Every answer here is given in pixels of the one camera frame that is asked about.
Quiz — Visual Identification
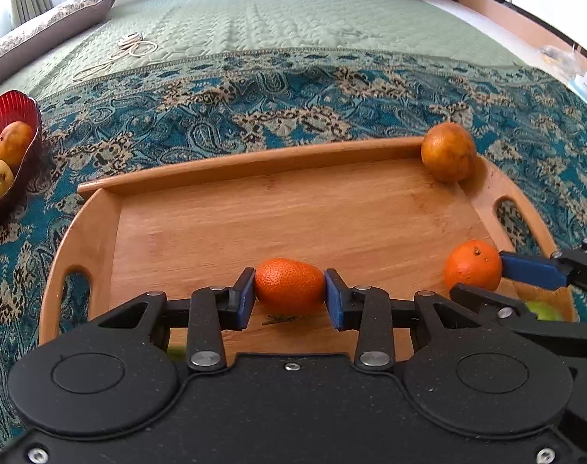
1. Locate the bright orange tangerine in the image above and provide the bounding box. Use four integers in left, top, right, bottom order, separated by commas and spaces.
444, 240, 502, 291

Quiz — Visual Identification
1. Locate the small oval orange tangerine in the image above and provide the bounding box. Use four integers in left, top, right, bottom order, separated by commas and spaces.
255, 259, 326, 315

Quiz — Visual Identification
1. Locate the green apple right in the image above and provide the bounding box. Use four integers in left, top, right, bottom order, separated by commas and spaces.
525, 300, 563, 322

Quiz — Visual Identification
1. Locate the green apple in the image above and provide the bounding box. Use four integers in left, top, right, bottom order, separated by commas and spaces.
167, 345, 186, 363
525, 300, 563, 322

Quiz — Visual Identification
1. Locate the green apple left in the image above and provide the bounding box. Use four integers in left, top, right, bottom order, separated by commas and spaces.
167, 345, 186, 363

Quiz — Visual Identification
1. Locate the wooden serving tray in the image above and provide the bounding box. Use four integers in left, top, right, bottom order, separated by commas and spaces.
39, 137, 557, 343

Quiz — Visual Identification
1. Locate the teal paisley blanket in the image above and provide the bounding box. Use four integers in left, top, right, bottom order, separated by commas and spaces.
0, 49, 587, 450

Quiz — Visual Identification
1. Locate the dull orange in tray corner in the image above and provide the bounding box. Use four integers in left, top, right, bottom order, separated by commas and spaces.
420, 121, 477, 182

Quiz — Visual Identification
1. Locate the reddish orange mango in bowl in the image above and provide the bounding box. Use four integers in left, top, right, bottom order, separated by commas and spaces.
0, 121, 34, 172

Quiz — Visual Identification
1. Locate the red ribbed fruit bowl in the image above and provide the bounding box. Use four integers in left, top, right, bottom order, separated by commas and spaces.
0, 90, 42, 224

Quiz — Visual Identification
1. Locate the green quilted bedspread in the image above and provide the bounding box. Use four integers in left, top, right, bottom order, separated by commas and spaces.
0, 0, 520, 99

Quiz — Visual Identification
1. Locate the floral grey pillow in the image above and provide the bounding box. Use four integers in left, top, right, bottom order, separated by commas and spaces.
0, 0, 116, 84

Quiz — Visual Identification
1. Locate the white cord on bed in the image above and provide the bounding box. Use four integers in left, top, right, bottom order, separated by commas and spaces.
71, 31, 159, 83

